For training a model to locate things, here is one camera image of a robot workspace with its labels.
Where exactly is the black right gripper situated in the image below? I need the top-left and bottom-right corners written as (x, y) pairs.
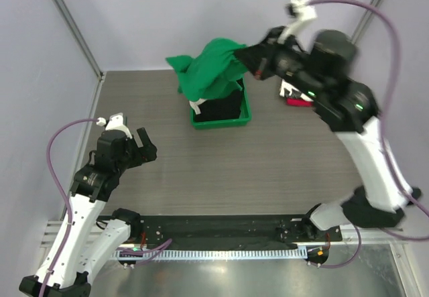
top-left (235, 25), bottom-right (322, 100)

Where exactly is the green t shirt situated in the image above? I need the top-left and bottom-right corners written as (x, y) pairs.
top-left (166, 38), bottom-right (247, 102)

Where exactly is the green plastic bin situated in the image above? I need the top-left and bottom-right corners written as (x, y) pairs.
top-left (190, 83), bottom-right (252, 130)

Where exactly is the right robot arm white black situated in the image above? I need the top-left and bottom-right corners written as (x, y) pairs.
top-left (233, 27), bottom-right (422, 241)

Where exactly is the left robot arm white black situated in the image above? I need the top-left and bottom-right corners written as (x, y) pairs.
top-left (19, 128), bottom-right (158, 296)

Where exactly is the folded white printed t shirt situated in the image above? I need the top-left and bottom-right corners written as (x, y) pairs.
top-left (279, 80), bottom-right (302, 99)

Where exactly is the folded red t shirt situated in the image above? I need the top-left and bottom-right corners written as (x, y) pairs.
top-left (286, 98), bottom-right (313, 107)

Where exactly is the black t shirt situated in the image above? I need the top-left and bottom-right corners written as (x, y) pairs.
top-left (193, 78), bottom-right (245, 123)

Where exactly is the white t shirt in bin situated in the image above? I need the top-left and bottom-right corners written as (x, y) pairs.
top-left (189, 99), bottom-right (206, 115)

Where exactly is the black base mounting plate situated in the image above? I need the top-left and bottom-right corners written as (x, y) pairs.
top-left (117, 215), bottom-right (343, 256)

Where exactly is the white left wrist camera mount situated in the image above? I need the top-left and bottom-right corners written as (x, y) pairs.
top-left (105, 113), bottom-right (133, 139)

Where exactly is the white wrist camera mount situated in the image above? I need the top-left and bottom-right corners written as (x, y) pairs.
top-left (105, 113), bottom-right (133, 139)
top-left (277, 0), bottom-right (317, 44)

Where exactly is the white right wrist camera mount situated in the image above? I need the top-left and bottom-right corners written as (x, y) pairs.
top-left (277, 0), bottom-right (317, 44)

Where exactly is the aluminium frame rail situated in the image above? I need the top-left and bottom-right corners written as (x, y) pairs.
top-left (39, 217), bottom-right (408, 248)

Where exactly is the left aluminium corner post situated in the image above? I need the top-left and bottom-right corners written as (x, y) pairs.
top-left (52, 0), bottom-right (104, 80)

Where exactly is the aluminium corner post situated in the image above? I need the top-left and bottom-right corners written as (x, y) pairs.
top-left (52, 0), bottom-right (104, 80)
top-left (348, 0), bottom-right (398, 43)

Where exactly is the right aluminium corner post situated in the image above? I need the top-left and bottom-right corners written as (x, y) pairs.
top-left (348, 0), bottom-right (398, 43)

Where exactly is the white slotted cable duct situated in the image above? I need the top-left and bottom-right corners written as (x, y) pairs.
top-left (111, 246), bottom-right (308, 261)

